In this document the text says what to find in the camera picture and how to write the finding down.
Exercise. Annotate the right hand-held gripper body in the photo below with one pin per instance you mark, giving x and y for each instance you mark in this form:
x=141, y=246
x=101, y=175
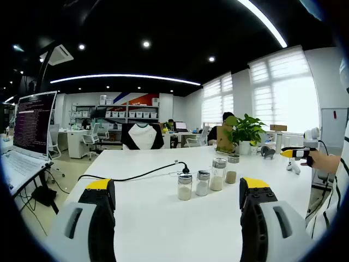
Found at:
x=312, y=135

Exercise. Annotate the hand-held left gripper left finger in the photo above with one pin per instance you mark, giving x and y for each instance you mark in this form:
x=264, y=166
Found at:
x=81, y=226

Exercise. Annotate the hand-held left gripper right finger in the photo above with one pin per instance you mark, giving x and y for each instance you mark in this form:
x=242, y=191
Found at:
x=272, y=226

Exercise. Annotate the tall seasoning bottle brown powder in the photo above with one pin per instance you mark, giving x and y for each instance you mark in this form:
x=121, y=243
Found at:
x=231, y=177

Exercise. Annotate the tall seasoning bottle white grains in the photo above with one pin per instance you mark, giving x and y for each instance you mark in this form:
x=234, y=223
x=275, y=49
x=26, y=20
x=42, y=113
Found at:
x=217, y=183

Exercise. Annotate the small glass seasoning bottle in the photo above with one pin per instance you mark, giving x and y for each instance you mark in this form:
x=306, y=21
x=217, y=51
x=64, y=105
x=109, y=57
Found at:
x=202, y=188
x=185, y=191

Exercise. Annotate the white thermos bottle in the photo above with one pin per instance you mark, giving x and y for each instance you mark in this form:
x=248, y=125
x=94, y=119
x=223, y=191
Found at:
x=278, y=142

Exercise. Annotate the person's right hand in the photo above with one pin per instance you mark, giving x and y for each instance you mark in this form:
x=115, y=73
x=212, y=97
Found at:
x=317, y=161

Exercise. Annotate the white game controller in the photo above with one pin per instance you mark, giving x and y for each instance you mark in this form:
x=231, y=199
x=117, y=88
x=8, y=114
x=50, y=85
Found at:
x=294, y=167

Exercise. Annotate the grey headphones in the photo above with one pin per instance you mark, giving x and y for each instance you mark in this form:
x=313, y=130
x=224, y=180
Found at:
x=268, y=152

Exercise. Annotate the cardboard box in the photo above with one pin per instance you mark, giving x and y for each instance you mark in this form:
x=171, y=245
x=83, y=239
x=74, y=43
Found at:
x=278, y=127

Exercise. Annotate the small white cup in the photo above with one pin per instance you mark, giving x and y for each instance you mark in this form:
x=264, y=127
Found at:
x=254, y=150

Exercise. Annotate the black bag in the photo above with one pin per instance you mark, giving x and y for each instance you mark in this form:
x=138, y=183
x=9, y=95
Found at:
x=43, y=195

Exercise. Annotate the green potted plant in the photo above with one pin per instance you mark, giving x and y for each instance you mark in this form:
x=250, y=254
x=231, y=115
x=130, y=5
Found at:
x=245, y=128

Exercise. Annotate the white window blind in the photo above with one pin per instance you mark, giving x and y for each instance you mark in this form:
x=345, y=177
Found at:
x=286, y=90
x=218, y=103

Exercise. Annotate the brown paper bag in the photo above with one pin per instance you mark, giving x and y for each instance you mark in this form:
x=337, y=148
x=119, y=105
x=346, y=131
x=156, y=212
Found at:
x=223, y=139

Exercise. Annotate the white office desk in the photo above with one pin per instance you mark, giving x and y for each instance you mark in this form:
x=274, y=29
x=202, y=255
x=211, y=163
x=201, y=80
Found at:
x=77, y=144

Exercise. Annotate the white office chair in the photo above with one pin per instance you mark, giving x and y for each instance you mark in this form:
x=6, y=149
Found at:
x=197, y=139
x=54, y=144
x=91, y=137

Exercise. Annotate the black and white raglan shirt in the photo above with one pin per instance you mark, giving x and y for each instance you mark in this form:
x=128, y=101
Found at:
x=141, y=136

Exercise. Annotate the computer monitor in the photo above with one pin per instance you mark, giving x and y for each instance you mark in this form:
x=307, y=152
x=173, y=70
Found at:
x=180, y=126

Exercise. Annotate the white laptop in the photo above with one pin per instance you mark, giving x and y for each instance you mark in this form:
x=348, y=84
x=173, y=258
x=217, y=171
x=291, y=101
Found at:
x=32, y=122

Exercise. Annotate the row of white storage bins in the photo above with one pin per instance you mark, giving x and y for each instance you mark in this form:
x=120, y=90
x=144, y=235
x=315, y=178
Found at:
x=131, y=114

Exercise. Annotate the ceiling light strip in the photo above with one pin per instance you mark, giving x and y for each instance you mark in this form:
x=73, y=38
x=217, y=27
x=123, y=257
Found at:
x=264, y=21
x=122, y=76

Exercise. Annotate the grey storage shelf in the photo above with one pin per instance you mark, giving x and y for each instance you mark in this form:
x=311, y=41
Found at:
x=127, y=109

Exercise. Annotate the ceiling air conditioner unit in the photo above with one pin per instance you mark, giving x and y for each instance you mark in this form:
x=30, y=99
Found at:
x=60, y=54

